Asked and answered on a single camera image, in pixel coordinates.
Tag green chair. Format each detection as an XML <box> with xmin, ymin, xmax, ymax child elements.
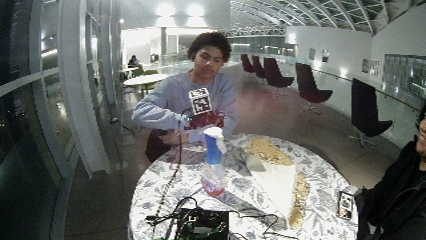
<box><xmin>139</xmin><ymin>69</ymin><xmax>159</xmax><ymax>95</ymax></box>

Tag white slanted column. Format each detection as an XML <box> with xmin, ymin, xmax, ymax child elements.
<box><xmin>56</xmin><ymin>0</ymin><xmax>111</xmax><ymax>178</ymax></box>

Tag white cube with black markers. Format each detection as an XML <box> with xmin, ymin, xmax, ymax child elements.
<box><xmin>187</xmin><ymin>87</ymin><xmax>213</xmax><ymax>116</ymax></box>

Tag long black glove cable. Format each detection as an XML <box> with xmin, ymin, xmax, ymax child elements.
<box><xmin>151</xmin><ymin>108</ymin><xmax>194</xmax><ymax>221</ymax></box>

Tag the person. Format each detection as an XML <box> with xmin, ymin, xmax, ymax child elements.
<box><xmin>130</xmin><ymin>31</ymin><xmax>239</xmax><ymax>164</ymax></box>

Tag blue and white spray bottle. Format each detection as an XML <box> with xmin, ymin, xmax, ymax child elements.
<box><xmin>199</xmin><ymin>126</ymin><xmax>229</xmax><ymax>198</ymax></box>

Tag glass wall panel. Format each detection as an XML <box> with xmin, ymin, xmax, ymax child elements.
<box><xmin>382</xmin><ymin>53</ymin><xmax>426</xmax><ymax>100</ymax></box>

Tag grey floral tablecloth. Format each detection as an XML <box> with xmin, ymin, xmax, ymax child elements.
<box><xmin>127</xmin><ymin>133</ymin><xmax>359</xmax><ymax>240</ymax></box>

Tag black cable tangle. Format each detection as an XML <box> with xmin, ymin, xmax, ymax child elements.
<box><xmin>145</xmin><ymin>196</ymin><xmax>301</xmax><ymax>240</ymax></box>

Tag white and gold sequin cloth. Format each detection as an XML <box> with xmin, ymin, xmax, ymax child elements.
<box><xmin>242</xmin><ymin>136</ymin><xmax>311</xmax><ymax>230</ymax></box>

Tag white round table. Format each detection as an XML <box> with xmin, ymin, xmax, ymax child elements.
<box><xmin>122</xmin><ymin>73</ymin><xmax>170</xmax><ymax>98</ymax></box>

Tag dark red swivel chair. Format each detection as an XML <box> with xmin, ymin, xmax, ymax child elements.
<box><xmin>294</xmin><ymin>62</ymin><xmax>334</xmax><ymax>114</ymax></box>
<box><xmin>239</xmin><ymin>53</ymin><xmax>257</xmax><ymax>75</ymax></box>
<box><xmin>250</xmin><ymin>55</ymin><xmax>269</xmax><ymax>80</ymax></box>
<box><xmin>347</xmin><ymin>77</ymin><xmax>394</xmax><ymax>148</ymax></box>
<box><xmin>262</xmin><ymin>57</ymin><xmax>295</xmax><ymax>98</ymax></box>

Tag smartphone with dark screen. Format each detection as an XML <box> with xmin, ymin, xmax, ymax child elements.
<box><xmin>335</xmin><ymin>189</ymin><xmax>356</xmax><ymax>221</ymax></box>

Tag black electronics box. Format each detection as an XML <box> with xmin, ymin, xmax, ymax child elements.
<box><xmin>174</xmin><ymin>207</ymin><xmax>231</xmax><ymax>240</ymax></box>

